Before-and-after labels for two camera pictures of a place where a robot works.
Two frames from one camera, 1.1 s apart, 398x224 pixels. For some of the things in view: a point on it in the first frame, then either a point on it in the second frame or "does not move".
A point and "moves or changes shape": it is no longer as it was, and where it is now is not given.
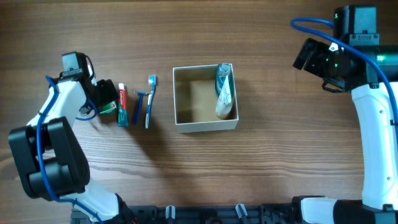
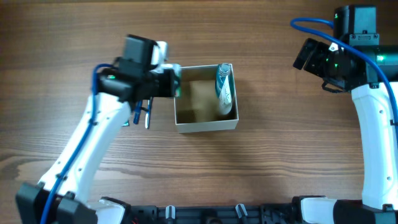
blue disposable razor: x=138 y=104 does not move
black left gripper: x=106 y=93 -> x=170 y=83
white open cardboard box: x=194 y=99 does not move
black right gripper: x=305 y=53 does not move
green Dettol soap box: x=109 y=109 moves or changes shape
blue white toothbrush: x=152 y=80 does not move
